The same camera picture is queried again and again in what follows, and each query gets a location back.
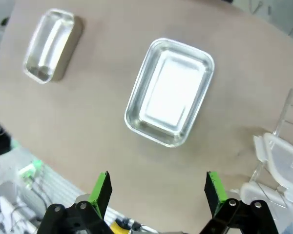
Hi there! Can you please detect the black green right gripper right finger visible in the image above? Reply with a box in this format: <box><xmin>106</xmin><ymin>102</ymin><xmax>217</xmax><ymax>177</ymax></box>
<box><xmin>199</xmin><ymin>170</ymin><xmax>280</xmax><ymax>234</ymax></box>

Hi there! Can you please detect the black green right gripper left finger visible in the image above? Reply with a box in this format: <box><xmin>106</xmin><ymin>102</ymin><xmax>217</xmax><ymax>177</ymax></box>
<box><xmin>36</xmin><ymin>170</ymin><xmax>115</xmax><ymax>234</ymax></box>

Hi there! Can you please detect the white paper sheet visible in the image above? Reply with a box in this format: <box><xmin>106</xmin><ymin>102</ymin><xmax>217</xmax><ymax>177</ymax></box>
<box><xmin>252</xmin><ymin>132</ymin><xmax>293</xmax><ymax>204</ymax></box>

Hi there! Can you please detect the translucent white plastic lid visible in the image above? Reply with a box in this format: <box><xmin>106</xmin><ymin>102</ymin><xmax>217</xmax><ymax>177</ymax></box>
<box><xmin>228</xmin><ymin>181</ymin><xmax>293</xmax><ymax>234</ymax></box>

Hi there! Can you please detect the green white connector block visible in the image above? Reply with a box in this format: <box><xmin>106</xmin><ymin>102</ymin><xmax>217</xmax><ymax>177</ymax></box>
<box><xmin>18</xmin><ymin>159</ymin><xmax>43</xmax><ymax>190</ymax></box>

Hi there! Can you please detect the rectangular stainless steel container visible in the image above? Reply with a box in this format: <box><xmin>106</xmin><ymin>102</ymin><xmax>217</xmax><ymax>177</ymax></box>
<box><xmin>124</xmin><ymin>38</ymin><xmax>215</xmax><ymax>148</ymax></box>
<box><xmin>22</xmin><ymin>8</ymin><xmax>84</xmax><ymax>84</ymax></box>

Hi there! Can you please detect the metal wire lid rack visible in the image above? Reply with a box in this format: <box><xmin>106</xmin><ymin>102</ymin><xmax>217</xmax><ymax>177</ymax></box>
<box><xmin>249</xmin><ymin>89</ymin><xmax>293</xmax><ymax>195</ymax></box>

